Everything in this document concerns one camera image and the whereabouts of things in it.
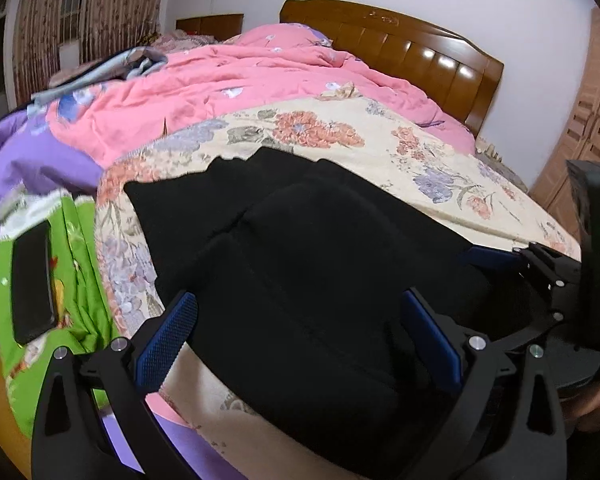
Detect light wooden wardrobe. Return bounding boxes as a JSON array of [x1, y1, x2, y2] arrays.
[[529, 7, 600, 247]]

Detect black phone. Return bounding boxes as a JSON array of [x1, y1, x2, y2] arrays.
[[11, 220, 57, 347]]

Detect window with grille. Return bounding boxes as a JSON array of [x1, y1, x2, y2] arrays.
[[59, 0, 89, 45]]

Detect patterned brown curtain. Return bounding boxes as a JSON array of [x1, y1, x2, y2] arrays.
[[12, 0, 169, 106]]

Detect black pants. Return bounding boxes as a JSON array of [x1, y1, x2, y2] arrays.
[[124, 147, 531, 479]]

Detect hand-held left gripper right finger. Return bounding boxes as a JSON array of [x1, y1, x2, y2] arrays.
[[400, 287, 567, 480]]

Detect nightstand with floral cover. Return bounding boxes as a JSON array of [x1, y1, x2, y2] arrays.
[[474, 136, 506, 165]]

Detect green printed cloth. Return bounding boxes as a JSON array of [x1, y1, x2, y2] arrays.
[[0, 194, 127, 442]]

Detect floral bed sheet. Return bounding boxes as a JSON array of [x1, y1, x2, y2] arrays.
[[94, 97, 583, 480]]

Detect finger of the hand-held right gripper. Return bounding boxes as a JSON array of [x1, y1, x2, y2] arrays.
[[460, 241, 583, 312], [490, 307, 582, 357]]

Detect pink and purple floral quilt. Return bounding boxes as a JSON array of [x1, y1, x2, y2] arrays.
[[0, 24, 477, 252]]

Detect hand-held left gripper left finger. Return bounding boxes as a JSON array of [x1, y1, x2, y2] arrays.
[[31, 290, 199, 480]]

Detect grey blue clothes pile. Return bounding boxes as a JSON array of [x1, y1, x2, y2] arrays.
[[30, 46, 169, 107]]

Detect small wooden headboard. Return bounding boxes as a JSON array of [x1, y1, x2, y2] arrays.
[[176, 13, 244, 42]]

